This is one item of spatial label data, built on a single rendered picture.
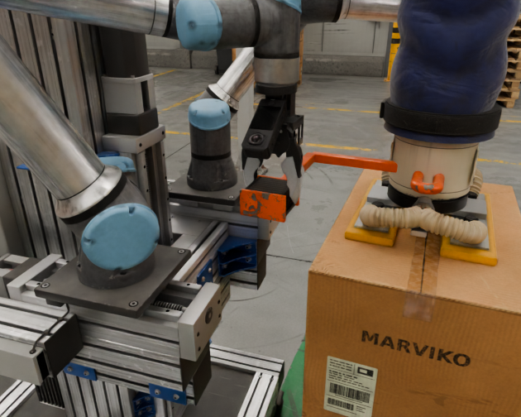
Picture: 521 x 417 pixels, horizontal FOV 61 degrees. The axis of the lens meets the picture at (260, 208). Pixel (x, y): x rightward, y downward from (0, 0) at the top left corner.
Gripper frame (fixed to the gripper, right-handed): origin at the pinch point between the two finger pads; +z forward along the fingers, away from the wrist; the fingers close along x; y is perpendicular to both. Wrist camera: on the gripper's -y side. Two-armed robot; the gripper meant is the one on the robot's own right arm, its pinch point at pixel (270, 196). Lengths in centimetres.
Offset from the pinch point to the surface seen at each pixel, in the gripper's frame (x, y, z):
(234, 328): 55, 91, 121
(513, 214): -46, 39, 13
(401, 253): -23.6, 10.9, 12.9
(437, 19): -23.1, 20.6, -29.4
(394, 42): 90, 898, 55
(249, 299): 58, 116, 121
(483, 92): -32.9, 21.6, -17.3
